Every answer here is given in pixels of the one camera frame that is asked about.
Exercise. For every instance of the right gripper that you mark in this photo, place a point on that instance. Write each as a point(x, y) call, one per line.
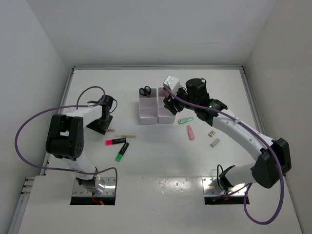
point(171, 103)

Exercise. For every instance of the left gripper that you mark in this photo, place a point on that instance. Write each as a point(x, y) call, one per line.
point(100, 128)

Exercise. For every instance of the black handled scissors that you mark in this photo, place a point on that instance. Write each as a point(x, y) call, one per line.
point(145, 91)

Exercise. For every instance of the yellow slim highlighter pen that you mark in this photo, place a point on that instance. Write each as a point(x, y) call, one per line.
point(125, 136)

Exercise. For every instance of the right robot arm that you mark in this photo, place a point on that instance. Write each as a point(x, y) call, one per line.
point(271, 157)

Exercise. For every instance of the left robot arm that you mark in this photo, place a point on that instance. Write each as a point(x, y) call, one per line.
point(65, 138)

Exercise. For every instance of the white right organizer box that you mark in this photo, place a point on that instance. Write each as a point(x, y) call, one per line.
point(164, 115)

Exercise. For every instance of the white organizer box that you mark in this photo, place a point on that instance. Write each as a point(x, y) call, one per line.
point(164, 115)
point(148, 108)

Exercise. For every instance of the pink black highlighter marker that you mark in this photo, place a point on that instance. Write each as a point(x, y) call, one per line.
point(115, 141)

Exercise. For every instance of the white left organizer box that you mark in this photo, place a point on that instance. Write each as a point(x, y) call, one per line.
point(148, 108)

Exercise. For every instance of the pink stapler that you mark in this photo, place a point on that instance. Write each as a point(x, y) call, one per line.
point(190, 132)

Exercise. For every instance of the green black highlighter marker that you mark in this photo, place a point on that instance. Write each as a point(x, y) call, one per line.
point(122, 152)

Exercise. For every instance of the beige eraser block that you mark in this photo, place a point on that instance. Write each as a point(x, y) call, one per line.
point(215, 142)

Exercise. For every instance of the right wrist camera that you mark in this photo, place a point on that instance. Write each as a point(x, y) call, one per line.
point(172, 83)

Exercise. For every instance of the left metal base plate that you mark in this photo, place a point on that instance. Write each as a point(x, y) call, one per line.
point(99, 187)

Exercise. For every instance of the metal base plate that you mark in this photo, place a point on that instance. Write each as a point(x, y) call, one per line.
point(211, 188)
point(99, 187)

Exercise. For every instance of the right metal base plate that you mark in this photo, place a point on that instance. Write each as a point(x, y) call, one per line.
point(211, 188)

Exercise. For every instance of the aluminium table frame rail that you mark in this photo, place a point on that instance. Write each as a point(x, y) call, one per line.
point(159, 189)

